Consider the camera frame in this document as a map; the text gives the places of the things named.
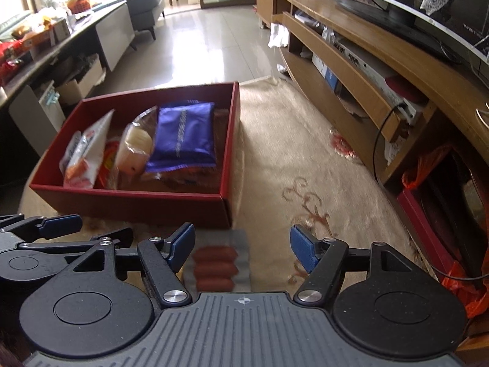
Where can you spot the blue white box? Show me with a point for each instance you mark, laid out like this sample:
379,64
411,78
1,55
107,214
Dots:
324,72

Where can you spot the long white electronic device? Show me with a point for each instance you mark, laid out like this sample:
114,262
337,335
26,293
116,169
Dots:
370,76

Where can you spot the grey sofa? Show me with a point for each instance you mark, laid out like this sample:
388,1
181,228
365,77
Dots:
147,4

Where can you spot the red tray with black contents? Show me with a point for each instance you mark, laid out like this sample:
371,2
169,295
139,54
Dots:
450,214

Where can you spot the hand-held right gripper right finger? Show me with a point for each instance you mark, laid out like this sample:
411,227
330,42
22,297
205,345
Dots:
303,250

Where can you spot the clear bread packet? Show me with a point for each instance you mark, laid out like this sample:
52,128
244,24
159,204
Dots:
133,149

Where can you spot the red cardboard box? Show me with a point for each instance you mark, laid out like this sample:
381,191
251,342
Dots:
152,204

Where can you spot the clear pack of sausages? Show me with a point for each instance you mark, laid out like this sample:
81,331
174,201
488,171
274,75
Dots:
214,267

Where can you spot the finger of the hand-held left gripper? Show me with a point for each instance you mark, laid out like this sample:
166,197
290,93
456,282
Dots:
61,226
114,236

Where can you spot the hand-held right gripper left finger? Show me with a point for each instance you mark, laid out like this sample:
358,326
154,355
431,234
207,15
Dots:
181,246

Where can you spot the wooden television stand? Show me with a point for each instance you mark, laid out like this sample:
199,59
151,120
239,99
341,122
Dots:
366,19

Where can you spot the white tissue pack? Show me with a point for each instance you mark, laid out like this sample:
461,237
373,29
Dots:
51,103

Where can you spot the white plastic bag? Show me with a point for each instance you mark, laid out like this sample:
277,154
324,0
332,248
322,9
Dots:
279,36

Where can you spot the dark low table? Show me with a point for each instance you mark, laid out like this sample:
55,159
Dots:
38,61

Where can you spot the purple snack packet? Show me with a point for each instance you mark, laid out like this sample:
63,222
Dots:
183,137

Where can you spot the open cardboard box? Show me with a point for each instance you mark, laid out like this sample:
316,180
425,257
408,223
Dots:
80,84

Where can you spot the orange plastic bag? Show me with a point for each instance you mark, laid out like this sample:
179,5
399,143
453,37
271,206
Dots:
464,286

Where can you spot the large white snack packet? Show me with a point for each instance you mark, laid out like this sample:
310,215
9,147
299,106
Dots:
86,153

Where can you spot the red foil snack packet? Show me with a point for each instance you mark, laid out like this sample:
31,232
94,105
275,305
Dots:
109,164

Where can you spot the black television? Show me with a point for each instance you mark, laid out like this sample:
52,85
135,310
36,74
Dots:
420,11

